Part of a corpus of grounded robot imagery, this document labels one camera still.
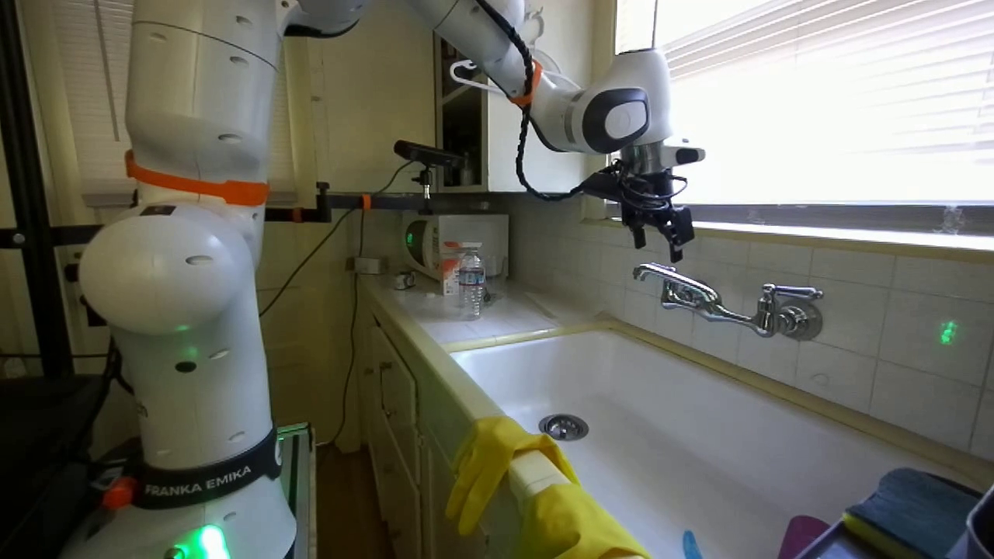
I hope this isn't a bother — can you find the white sink basin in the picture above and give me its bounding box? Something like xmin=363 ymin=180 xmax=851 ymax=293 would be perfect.
xmin=447 ymin=313 xmax=994 ymax=559

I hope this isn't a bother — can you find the small window blind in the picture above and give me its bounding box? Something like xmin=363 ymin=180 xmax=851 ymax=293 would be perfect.
xmin=18 ymin=0 xmax=139 ymax=205

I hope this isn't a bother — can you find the large white window blind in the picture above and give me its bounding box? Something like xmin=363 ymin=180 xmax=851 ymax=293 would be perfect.
xmin=649 ymin=0 xmax=994 ymax=208

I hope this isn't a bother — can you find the black clamp bar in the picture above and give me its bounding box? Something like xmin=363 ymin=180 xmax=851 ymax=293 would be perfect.
xmin=260 ymin=180 xmax=514 ymax=228

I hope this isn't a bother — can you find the yellow and teal sponge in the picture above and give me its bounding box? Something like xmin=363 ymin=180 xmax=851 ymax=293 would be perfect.
xmin=838 ymin=466 xmax=986 ymax=559

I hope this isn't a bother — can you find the black metal stand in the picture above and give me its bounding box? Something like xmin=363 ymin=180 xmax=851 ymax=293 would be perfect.
xmin=0 ymin=0 xmax=111 ymax=559

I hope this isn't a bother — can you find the yellow cloth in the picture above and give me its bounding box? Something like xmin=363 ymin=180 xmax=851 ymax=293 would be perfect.
xmin=446 ymin=413 xmax=578 ymax=539

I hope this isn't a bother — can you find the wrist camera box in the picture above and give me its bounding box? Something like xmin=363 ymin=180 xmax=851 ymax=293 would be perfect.
xmin=631 ymin=141 xmax=709 ymax=171

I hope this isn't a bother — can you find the white bottle with red label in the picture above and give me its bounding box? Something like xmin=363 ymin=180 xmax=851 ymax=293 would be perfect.
xmin=434 ymin=240 xmax=467 ymax=304

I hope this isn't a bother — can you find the clear plastic water bottle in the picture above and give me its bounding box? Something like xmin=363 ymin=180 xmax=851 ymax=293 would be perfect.
xmin=455 ymin=240 xmax=490 ymax=321

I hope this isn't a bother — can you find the chrome wall tap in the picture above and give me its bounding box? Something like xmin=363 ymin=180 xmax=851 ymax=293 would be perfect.
xmin=631 ymin=260 xmax=830 ymax=346

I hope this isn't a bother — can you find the metal sink drain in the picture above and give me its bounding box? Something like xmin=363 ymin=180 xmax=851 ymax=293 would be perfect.
xmin=538 ymin=409 xmax=595 ymax=444

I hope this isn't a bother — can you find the open white wall cabinet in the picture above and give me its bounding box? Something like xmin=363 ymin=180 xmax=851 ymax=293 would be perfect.
xmin=431 ymin=0 xmax=608 ymax=195

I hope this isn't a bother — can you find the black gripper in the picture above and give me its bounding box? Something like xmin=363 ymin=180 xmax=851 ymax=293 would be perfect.
xmin=601 ymin=162 xmax=700 ymax=267

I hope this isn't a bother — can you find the purple plastic cup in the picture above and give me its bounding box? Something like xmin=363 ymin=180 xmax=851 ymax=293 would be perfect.
xmin=778 ymin=514 xmax=833 ymax=559

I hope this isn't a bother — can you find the yellow rubber glove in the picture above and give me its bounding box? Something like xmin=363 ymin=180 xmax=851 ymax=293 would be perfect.
xmin=523 ymin=474 xmax=653 ymax=559

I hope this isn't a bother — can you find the black camera on stand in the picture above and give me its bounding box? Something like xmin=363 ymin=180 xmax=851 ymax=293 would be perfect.
xmin=393 ymin=137 xmax=467 ymax=189

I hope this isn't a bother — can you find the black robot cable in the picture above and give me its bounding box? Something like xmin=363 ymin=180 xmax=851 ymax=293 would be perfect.
xmin=476 ymin=0 xmax=631 ymax=205

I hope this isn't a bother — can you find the green framed robot table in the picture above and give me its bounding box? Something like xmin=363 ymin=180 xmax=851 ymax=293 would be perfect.
xmin=273 ymin=415 xmax=321 ymax=559

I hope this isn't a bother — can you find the cream base cabinet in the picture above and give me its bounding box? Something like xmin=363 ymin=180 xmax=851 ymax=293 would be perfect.
xmin=353 ymin=284 xmax=540 ymax=559

